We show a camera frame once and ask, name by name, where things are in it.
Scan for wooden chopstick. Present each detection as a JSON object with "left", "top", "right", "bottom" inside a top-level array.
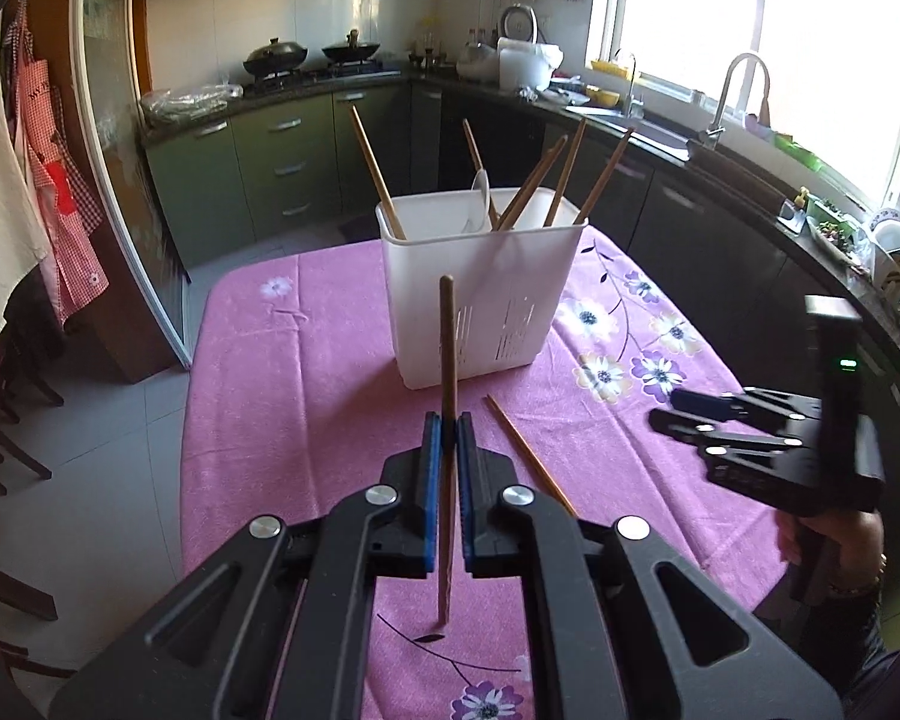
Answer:
[
  {"left": 494, "top": 135, "right": 569, "bottom": 231},
  {"left": 463, "top": 119, "right": 499, "bottom": 231},
  {"left": 437, "top": 275, "right": 458, "bottom": 629},
  {"left": 484, "top": 395, "right": 578, "bottom": 518}
]

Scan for chrome kitchen faucet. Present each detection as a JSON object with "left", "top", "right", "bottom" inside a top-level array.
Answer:
[{"left": 695, "top": 50, "right": 772, "bottom": 150}]

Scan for person's right hand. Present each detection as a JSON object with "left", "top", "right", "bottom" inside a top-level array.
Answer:
[{"left": 774, "top": 511, "right": 884, "bottom": 593}]

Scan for dark counter cabinets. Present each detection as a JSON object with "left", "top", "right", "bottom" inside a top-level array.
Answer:
[{"left": 411, "top": 75, "right": 900, "bottom": 529}]

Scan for purple floral tablecloth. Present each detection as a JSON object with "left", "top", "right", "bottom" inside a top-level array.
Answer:
[{"left": 182, "top": 229, "right": 782, "bottom": 718}]

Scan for white plastic utensil holder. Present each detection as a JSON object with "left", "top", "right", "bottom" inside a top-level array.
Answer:
[{"left": 375, "top": 185, "right": 583, "bottom": 390}]

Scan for white spoon in holder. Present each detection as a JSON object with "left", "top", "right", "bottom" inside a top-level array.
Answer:
[{"left": 463, "top": 174, "right": 491, "bottom": 234}]

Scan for yellow bowl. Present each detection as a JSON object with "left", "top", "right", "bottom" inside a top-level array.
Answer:
[{"left": 585, "top": 85, "right": 621, "bottom": 109}]

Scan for tall chopstick in holder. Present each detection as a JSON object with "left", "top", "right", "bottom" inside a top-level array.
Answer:
[{"left": 351, "top": 106, "right": 406, "bottom": 241}]

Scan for dark wooden chair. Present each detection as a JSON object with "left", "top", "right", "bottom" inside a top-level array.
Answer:
[{"left": 0, "top": 328, "right": 66, "bottom": 685}]

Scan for green lower cabinets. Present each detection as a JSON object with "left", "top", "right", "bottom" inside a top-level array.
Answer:
[{"left": 146, "top": 78, "right": 442, "bottom": 270}]

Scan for red checked apron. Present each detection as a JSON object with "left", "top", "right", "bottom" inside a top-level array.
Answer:
[{"left": 2, "top": 0, "right": 109, "bottom": 323}]

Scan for black wok right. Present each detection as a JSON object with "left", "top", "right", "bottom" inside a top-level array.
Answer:
[{"left": 322, "top": 28, "right": 380, "bottom": 65}]

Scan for black wok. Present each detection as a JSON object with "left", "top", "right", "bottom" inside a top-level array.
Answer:
[
  {"left": 322, "top": 28, "right": 380, "bottom": 65},
  {"left": 244, "top": 37, "right": 308, "bottom": 78}
]

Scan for plastic bag on counter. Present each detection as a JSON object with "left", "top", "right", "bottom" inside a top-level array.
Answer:
[{"left": 139, "top": 83, "right": 244, "bottom": 125}]

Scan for black wok left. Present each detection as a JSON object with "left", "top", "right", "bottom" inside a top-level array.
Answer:
[{"left": 244, "top": 37, "right": 308, "bottom": 78}]

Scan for sliding glass door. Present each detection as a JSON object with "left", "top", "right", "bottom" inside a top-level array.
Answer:
[{"left": 68, "top": 0, "right": 191, "bottom": 380}]

